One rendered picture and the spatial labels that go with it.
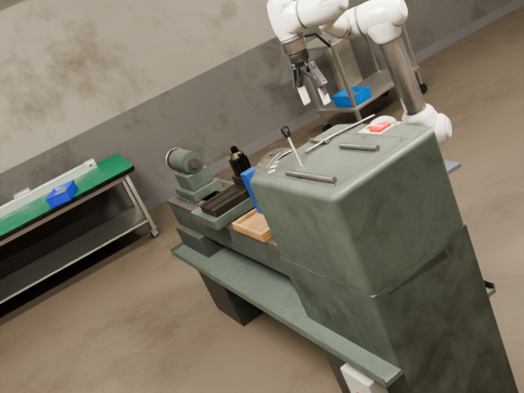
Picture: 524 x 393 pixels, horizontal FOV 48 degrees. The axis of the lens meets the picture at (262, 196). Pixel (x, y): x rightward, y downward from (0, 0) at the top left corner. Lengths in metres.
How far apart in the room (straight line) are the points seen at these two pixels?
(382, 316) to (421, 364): 0.29
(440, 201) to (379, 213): 0.28
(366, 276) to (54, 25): 5.04
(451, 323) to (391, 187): 0.61
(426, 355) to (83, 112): 4.95
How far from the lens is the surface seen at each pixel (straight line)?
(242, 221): 2.92
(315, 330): 2.56
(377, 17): 2.62
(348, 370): 2.46
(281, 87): 7.08
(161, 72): 6.62
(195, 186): 3.55
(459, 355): 2.42
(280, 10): 2.19
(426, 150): 2.08
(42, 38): 6.46
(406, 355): 2.21
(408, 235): 2.07
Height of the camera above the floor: 1.99
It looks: 21 degrees down
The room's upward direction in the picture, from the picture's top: 24 degrees counter-clockwise
